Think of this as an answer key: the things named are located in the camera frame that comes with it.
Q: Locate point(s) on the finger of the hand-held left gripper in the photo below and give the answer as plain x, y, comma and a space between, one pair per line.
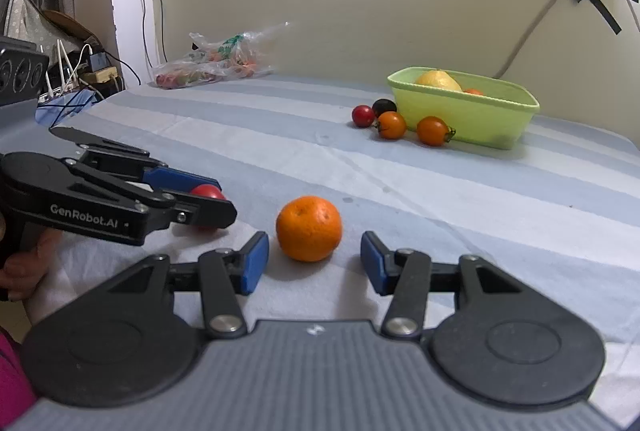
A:
170, 178
210, 213

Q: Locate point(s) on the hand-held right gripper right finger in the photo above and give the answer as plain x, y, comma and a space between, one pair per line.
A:
372, 261

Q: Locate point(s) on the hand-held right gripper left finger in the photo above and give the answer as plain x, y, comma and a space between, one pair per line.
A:
255, 261

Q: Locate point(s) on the red cherry tomato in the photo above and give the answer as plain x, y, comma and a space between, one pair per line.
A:
207, 192
363, 116

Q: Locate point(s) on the large orange mandarin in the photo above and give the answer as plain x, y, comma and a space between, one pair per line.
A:
309, 228

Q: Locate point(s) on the orange cherry tomato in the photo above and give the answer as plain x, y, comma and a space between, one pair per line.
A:
434, 131
391, 126

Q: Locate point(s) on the dark purple cherry tomato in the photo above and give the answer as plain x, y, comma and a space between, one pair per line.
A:
384, 106

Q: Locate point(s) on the light green plastic basket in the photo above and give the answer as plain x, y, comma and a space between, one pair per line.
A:
465, 121

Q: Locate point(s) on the large yellow citrus fruit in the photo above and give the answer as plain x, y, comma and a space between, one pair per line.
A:
437, 81

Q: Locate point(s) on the orange mandarin with stem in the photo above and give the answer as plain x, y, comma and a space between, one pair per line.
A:
472, 92

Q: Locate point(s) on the person's left hand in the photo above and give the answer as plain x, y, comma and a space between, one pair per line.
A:
25, 271

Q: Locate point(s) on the blue white striped cloth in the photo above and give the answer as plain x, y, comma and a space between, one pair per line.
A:
450, 211

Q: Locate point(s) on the clear plastic bag of produce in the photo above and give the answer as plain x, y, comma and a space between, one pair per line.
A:
215, 63

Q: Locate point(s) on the beige power adapter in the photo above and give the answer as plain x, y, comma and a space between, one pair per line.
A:
100, 74

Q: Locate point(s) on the black panel with round dials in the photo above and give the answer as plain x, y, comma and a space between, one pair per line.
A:
20, 71

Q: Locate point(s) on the dark grey charger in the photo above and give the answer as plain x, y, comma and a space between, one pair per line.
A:
98, 60

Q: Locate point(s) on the pink clothing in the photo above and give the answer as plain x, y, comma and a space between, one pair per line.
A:
12, 376

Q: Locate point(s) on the brown curved object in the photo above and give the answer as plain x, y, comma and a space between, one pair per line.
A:
67, 25

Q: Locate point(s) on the grey dotted cloth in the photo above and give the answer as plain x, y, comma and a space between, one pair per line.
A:
22, 18

